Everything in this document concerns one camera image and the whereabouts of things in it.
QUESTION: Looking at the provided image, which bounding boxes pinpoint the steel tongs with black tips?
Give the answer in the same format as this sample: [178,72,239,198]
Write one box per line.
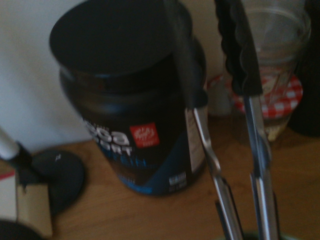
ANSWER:
[162,0,281,240]

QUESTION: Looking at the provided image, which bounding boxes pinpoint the black candle holder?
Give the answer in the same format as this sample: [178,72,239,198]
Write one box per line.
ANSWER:
[9,141,87,216]

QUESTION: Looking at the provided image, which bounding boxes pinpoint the black protein powder tub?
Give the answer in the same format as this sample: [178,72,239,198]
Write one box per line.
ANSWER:
[48,0,210,197]

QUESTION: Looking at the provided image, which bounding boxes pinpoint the jar with red gingham lid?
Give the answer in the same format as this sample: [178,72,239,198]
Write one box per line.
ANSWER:
[231,73,305,142]

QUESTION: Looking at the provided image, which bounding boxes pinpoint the empty clear glass jar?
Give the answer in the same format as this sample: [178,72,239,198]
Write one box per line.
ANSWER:
[239,0,312,67]

